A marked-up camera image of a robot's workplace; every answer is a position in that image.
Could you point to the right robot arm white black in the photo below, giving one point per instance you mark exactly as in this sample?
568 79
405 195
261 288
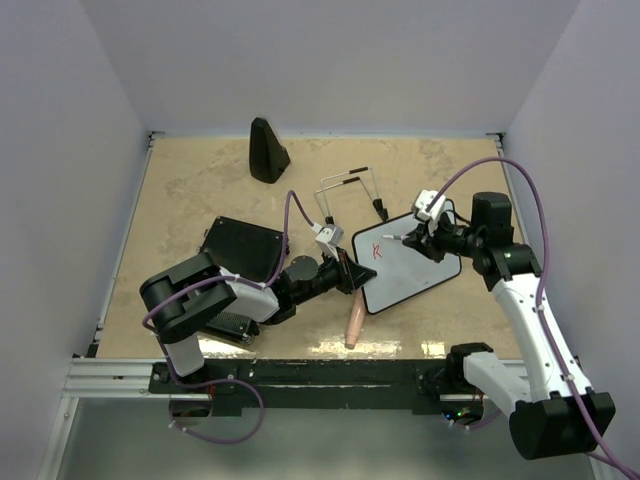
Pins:
554 411

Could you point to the black hard case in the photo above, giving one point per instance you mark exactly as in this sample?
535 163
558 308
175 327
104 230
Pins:
252 252

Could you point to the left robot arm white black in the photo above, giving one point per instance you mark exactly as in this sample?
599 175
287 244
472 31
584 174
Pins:
181 301

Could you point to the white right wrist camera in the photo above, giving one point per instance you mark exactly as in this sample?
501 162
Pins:
428 205

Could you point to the pink toy microphone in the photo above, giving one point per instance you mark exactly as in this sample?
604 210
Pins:
355 322

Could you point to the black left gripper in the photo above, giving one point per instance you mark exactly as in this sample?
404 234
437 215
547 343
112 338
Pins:
351 275

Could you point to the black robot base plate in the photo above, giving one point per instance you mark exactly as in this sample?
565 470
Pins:
418 386

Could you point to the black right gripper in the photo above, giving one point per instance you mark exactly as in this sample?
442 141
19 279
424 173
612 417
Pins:
429 245

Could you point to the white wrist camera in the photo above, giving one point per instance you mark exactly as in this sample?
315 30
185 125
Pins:
428 205
328 238

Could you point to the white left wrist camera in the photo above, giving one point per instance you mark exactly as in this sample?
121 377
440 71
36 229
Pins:
328 238

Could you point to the white whiteboard black frame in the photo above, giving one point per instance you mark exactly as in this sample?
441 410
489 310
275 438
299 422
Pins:
402 273

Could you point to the black cone-shaped object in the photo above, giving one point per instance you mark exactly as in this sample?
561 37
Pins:
268 157

